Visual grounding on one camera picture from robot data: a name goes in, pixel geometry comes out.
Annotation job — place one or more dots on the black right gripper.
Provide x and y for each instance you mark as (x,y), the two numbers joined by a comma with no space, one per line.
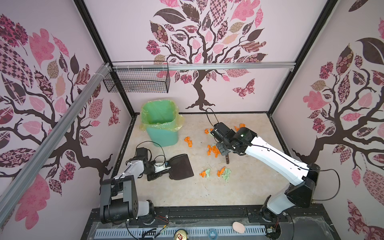
(222,151)

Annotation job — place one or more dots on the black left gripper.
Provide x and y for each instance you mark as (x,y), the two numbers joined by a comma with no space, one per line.
(154,175)

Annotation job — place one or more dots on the dark brown hand brush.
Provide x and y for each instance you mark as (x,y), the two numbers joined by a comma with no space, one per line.
(227,158)

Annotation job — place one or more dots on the dark brown plastic dustpan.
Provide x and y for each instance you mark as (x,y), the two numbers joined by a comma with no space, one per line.
(180,167)

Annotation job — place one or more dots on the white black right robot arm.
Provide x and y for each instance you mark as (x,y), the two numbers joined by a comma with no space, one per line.
(302,177)

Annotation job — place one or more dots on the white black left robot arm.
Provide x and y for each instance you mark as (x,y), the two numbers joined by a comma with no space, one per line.
(119,197)

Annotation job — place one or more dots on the orange paper scrap far right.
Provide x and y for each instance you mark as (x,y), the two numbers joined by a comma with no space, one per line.
(239,127)

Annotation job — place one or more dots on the orange paper scrap pile centre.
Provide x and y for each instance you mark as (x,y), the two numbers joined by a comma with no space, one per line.
(213,150)

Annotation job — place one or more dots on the orange paper scrap back centre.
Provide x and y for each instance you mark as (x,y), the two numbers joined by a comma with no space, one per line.
(208,131)

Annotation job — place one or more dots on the orange green scrap front right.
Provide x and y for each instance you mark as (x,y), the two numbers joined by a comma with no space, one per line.
(224,173)

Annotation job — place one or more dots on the orange green scrap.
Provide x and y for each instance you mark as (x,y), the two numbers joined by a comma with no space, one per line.
(205,173)
(224,173)

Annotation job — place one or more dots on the orange green scrap front left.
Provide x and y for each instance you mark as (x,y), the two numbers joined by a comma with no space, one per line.
(205,173)

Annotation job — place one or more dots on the orange paper scrap left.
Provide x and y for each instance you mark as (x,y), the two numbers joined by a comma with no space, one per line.
(189,142)

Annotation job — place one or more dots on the green trash bin with liner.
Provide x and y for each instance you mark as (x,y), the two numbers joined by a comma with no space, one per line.
(162,122)

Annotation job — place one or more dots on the round metal tin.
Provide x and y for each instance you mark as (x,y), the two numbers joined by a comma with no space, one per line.
(181,235)

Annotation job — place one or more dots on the beige egg shaped object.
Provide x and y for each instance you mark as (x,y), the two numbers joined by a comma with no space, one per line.
(238,227)

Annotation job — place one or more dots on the black wire mesh basket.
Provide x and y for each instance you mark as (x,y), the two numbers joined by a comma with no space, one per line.
(138,77)

